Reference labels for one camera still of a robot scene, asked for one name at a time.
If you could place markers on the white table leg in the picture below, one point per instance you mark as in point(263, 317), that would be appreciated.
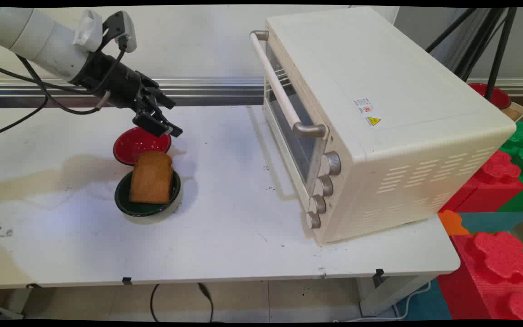
point(388, 293)

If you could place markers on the beige tray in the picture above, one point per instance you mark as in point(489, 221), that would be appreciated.
point(517, 111)

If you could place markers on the brown toast slice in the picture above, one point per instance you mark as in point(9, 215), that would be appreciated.
point(151, 179)

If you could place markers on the green foam block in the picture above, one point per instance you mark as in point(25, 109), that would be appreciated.
point(522, 145)

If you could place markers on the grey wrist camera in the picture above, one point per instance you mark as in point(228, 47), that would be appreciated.
point(123, 29)

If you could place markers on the black table edge clip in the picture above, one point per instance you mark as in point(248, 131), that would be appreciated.
point(378, 272)
point(127, 280)

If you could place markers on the teal foam block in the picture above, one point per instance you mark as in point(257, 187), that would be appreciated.
point(493, 221)

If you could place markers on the aluminium rail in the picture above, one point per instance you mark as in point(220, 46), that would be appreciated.
point(198, 88)

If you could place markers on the white label sticker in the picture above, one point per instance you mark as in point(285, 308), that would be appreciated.
point(363, 106)

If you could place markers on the black tripod legs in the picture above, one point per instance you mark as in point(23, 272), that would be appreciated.
point(500, 50)

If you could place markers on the orange foam block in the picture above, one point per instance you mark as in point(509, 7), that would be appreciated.
point(452, 223)

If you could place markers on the dark green bowl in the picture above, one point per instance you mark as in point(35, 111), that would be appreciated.
point(125, 204)

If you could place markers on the yellow warning sticker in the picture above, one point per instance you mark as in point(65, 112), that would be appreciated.
point(373, 121)

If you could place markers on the teal foam floor mat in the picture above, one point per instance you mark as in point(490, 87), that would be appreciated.
point(425, 304)

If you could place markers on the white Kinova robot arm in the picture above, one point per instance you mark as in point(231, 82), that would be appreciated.
point(39, 36)

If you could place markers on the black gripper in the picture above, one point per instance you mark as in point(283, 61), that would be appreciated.
point(107, 81)

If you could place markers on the silver oven knob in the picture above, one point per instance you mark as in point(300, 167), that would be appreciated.
point(313, 220)
point(332, 163)
point(324, 185)
point(318, 205)

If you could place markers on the red bowl with black rim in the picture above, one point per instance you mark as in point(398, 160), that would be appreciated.
point(130, 145)

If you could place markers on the small red foam block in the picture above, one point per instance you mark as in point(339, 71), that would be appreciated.
point(493, 186)

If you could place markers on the large red foam block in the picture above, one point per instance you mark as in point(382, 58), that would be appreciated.
point(493, 277)

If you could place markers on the cream toaster oven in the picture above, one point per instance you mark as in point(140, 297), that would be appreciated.
point(402, 113)

